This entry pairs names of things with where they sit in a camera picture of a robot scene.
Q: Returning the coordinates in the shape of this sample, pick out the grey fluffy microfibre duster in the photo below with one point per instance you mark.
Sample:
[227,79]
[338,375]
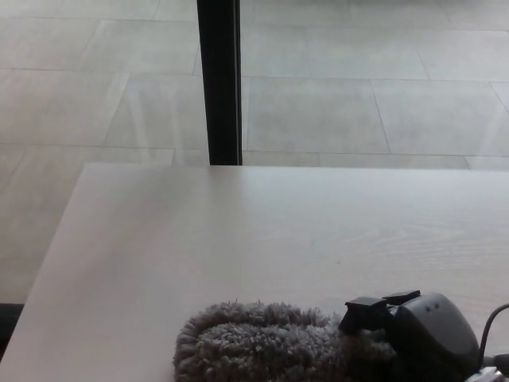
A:
[254,346]

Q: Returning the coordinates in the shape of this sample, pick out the black vertical window frame post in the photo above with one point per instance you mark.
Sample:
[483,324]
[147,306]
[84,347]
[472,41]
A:
[219,79]

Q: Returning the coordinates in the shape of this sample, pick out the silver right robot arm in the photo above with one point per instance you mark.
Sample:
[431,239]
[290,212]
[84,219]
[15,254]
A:
[491,372]

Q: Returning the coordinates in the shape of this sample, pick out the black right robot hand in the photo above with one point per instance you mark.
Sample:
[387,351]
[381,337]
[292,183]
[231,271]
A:
[429,338]

